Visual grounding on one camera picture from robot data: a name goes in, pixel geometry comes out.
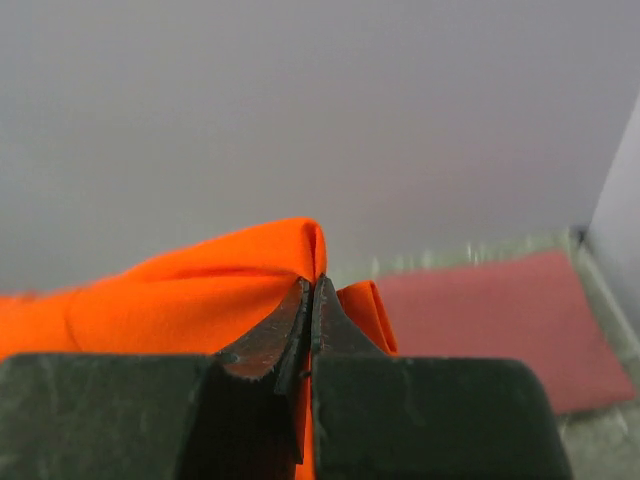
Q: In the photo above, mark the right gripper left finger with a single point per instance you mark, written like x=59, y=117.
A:
x=235, y=414

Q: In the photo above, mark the folded pink t shirt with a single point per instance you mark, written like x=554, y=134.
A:
x=532, y=309

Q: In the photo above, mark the orange t shirt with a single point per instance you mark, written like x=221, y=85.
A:
x=196, y=300

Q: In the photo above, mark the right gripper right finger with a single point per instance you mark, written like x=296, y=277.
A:
x=379, y=416

